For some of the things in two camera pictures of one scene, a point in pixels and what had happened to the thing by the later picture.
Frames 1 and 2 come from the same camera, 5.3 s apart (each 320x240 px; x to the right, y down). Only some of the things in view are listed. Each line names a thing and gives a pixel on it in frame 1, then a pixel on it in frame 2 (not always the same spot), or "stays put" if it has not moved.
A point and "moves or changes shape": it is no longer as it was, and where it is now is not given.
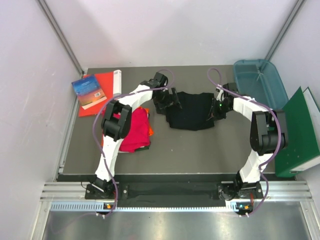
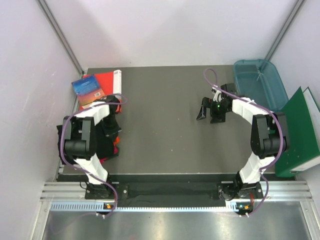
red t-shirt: [138, 136] moves or changes shape
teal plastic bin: [256, 79] stays put
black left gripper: [171, 101] → [112, 133]
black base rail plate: [169, 191] stays put
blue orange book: [88, 91] stays put
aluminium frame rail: [286, 189] stays put
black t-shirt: [194, 114] → [104, 145]
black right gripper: [215, 115] stays put
